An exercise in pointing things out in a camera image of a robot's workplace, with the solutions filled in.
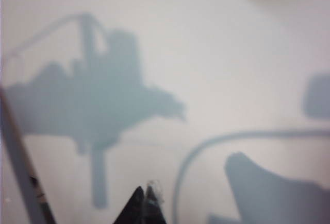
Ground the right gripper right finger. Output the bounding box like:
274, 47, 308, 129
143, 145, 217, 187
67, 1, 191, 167
144, 181, 167, 224

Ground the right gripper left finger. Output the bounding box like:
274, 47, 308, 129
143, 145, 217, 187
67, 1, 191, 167
112, 185, 145, 224

